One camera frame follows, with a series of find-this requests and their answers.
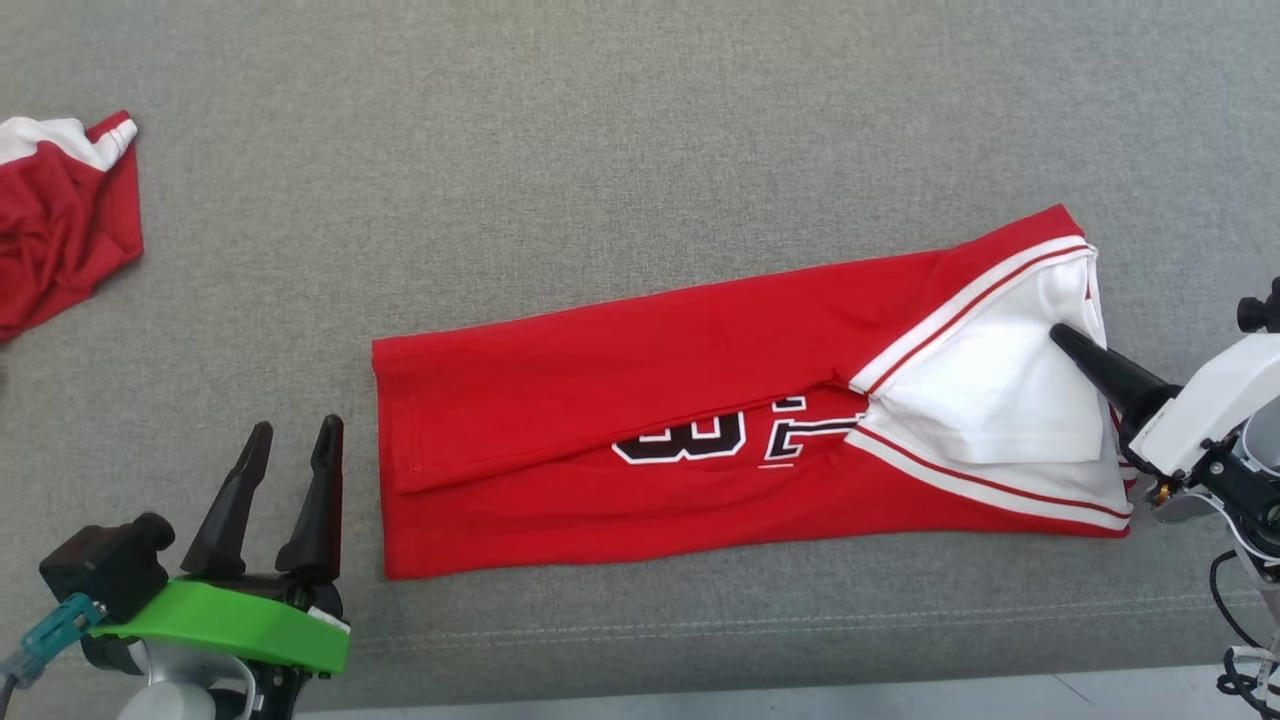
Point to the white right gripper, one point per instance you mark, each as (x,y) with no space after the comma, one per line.
(1215,400)

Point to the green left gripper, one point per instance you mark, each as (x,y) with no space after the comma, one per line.
(230,620)

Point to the red white-lined basketball jersey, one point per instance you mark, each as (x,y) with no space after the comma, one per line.
(600,400)

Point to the red shorts white side stripe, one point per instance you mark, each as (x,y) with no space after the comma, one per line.
(60,230)

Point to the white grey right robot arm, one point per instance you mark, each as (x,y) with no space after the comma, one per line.
(1250,490)

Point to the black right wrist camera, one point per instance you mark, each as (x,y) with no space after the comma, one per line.
(1262,310)

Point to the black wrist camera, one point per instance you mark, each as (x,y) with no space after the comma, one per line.
(100,565)
(1262,310)

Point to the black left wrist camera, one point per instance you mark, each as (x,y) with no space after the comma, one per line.
(100,565)

